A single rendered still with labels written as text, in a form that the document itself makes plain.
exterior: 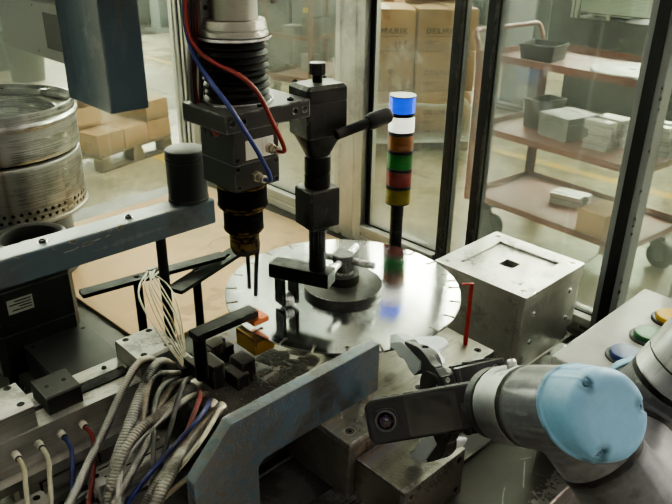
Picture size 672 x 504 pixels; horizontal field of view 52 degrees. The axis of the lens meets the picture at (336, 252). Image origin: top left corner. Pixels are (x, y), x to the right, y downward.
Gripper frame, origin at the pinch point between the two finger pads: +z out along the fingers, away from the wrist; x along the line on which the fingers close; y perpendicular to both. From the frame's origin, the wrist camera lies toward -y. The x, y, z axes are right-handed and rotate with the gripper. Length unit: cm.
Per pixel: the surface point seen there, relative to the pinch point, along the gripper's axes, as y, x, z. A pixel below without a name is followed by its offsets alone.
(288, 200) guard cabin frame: 18, 42, 85
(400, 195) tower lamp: 19.3, 29.8, 27.0
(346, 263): -0.3, 18.1, 8.2
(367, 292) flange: 1.9, 13.7, 7.8
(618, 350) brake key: 30.5, 0.2, -4.8
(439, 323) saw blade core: 7.9, 8.0, 0.5
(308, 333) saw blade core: -8.7, 9.7, 3.9
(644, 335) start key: 36.6, 1.2, -3.5
